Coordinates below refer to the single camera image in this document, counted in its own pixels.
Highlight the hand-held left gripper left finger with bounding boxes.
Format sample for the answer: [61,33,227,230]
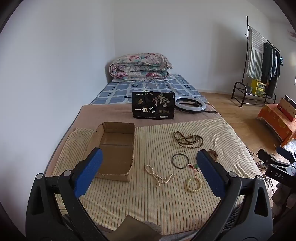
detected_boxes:
[25,148,109,241]

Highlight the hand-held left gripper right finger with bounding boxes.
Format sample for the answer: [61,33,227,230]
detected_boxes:
[192,149,273,241]

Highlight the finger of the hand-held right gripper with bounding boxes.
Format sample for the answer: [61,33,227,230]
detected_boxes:
[277,146,296,160]
[257,149,296,187]

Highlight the green jade pendant red cord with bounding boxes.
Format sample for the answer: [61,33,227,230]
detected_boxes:
[188,163,201,179]

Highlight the cream bead bracelet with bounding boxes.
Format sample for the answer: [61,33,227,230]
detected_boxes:
[187,177,203,193]

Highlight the cardboard box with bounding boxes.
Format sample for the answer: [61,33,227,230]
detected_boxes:
[89,122,136,183]

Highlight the dark thin bangle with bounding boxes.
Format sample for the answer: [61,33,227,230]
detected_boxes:
[172,153,189,168]

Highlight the white pearl necklace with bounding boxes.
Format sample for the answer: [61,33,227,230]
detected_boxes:
[145,164,175,188]

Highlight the orange cloth covered table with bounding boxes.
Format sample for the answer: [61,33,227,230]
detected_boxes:
[257,103,296,147]

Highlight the red flat box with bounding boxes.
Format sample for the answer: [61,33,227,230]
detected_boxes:
[277,105,295,122]

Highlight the beige box dark lid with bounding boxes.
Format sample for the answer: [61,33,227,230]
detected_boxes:
[279,95,296,121]

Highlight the brown blanket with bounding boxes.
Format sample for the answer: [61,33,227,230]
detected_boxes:
[44,103,232,181]

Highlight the striped yellow cloth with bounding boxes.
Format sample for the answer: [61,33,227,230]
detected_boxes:
[51,117,262,234]

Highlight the yellow plastic crate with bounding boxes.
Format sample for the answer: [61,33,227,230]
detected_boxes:
[251,79,266,95]

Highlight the black metal clothes rack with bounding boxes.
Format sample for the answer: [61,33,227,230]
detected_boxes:
[231,16,281,107]

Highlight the olive cloth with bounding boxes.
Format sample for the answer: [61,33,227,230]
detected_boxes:
[117,215,163,241]

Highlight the black printed snack bag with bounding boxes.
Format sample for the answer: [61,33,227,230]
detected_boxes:
[132,91,175,120]

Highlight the blue hanging garment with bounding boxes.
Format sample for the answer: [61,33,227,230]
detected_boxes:
[272,49,281,79]

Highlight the dark green hanging garment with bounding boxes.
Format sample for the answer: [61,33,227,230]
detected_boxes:
[261,42,275,87]

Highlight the green striped hanging towel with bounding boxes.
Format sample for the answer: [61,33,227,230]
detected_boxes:
[247,27,264,79]

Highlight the folded floral quilt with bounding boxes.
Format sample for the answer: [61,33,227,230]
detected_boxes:
[109,53,173,81]

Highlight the tangled floor cables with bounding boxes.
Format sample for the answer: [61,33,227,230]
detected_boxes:
[250,148,275,193]

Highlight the brown wooden bead necklace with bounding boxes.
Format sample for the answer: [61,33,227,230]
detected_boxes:
[173,131,204,149]

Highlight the black ring light cable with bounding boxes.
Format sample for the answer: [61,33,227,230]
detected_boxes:
[203,108,222,117]

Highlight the white ring light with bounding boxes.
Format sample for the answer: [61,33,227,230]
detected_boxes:
[174,97,207,113]

